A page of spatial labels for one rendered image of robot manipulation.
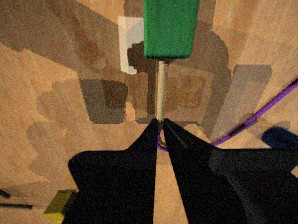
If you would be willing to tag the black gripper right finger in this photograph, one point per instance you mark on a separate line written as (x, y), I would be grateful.
(199, 166)

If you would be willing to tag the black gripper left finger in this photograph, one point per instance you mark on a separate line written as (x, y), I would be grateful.
(135, 165)

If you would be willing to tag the purple string with wooden stick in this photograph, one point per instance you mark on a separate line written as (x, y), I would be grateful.
(161, 99)

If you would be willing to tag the blue cylinder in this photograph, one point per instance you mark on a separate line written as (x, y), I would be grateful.
(279, 137)

